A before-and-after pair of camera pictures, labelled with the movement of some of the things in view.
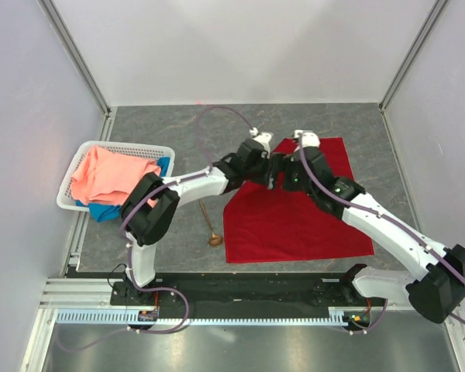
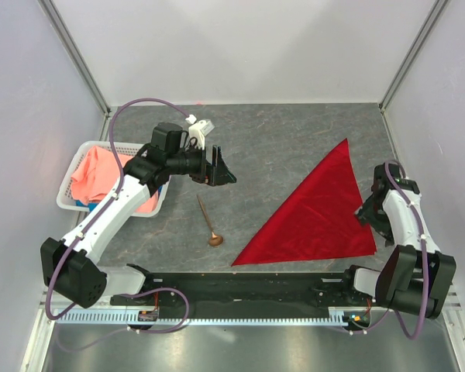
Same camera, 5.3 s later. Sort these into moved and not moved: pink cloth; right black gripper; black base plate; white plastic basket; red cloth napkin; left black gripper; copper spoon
Moved: left black gripper; red cloth napkin; right black gripper
Not moved: white plastic basket; copper spoon; pink cloth; black base plate
